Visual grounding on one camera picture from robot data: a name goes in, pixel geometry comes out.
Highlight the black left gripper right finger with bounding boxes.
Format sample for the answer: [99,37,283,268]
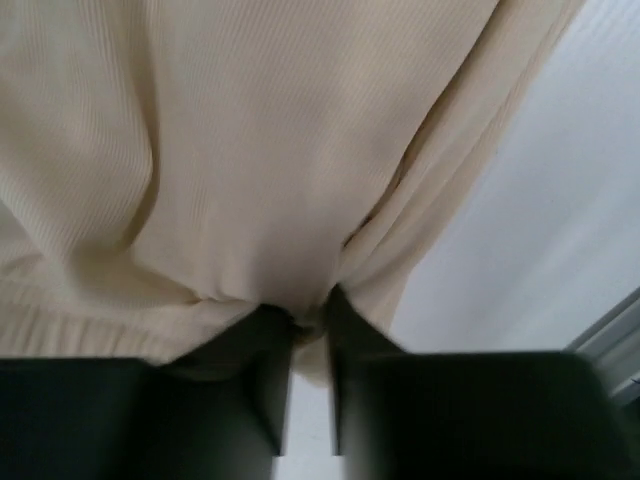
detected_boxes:
[324,287,639,479]

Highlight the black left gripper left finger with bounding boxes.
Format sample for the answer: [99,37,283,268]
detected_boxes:
[1,306,292,479]

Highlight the beige trousers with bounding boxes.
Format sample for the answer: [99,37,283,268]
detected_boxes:
[1,1,581,363]

